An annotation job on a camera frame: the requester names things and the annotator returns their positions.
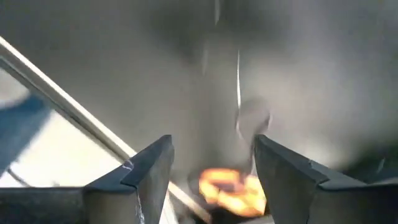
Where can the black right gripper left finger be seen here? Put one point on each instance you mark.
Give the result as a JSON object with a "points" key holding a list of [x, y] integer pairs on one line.
{"points": [[124, 199]]}

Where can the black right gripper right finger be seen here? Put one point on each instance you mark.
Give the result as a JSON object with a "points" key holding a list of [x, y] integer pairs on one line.
{"points": [[311, 199]]}

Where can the orange rubber band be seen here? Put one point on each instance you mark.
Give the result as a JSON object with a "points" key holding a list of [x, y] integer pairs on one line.
{"points": [[230, 193]]}

